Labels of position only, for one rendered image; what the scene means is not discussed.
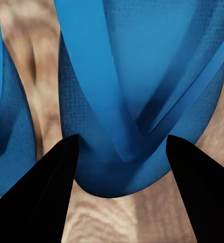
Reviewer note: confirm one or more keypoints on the sandal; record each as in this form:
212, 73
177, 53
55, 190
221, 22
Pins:
130, 73
18, 149

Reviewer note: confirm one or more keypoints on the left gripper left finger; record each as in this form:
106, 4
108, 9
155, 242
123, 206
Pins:
34, 210

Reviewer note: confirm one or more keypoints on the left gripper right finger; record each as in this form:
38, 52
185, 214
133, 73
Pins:
200, 180

